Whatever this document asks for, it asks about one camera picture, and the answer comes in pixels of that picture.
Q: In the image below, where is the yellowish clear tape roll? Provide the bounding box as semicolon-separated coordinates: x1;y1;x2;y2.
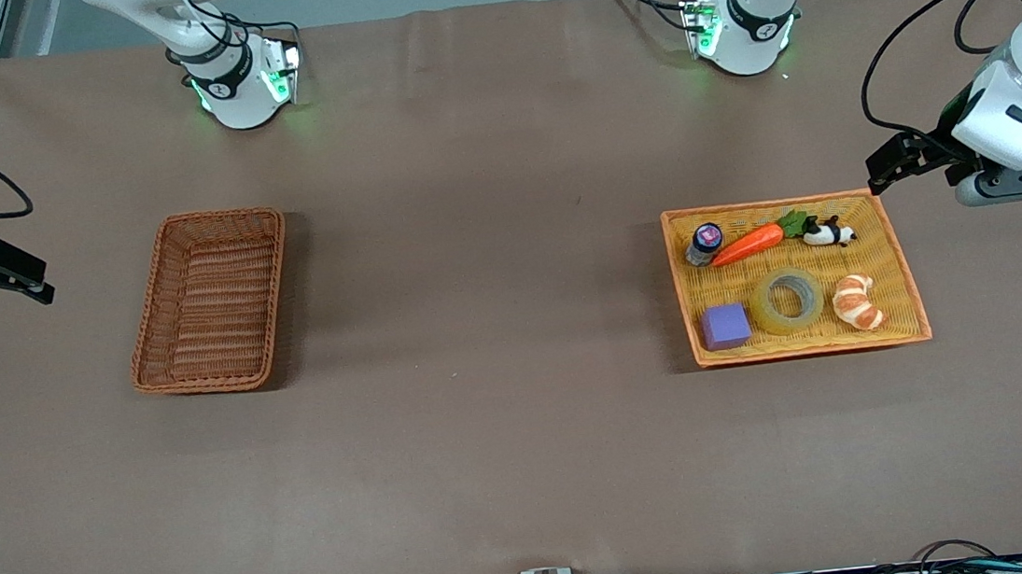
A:
747;264;829;340

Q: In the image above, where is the brown wicker basket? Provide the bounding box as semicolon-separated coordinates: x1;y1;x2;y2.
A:
116;203;302;402

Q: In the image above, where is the black white panda figurine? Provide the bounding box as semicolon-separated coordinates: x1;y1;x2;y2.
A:
800;214;859;251

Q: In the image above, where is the toy croissant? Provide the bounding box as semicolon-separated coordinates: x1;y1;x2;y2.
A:
829;270;889;334

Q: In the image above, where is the orange toy carrot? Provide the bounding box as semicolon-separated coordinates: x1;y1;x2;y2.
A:
707;209;823;270

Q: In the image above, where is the small dark jar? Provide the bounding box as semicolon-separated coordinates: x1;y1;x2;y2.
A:
681;221;727;269

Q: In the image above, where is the orange wicker tray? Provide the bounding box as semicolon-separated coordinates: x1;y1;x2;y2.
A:
659;184;935;372

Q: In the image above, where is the purple foam cube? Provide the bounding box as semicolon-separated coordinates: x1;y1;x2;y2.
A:
699;301;754;352

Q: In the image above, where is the grey base connector box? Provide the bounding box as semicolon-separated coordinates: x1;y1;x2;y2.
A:
260;40;307;107
680;0;724;60

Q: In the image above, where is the brown table cover cloth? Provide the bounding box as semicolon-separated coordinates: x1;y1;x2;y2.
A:
0;0;1022;574

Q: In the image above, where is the long black left arm cable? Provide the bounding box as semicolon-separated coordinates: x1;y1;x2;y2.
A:
851;0;1022;161

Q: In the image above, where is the short black left arm cable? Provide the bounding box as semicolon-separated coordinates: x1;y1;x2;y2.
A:
950;0;1015;58

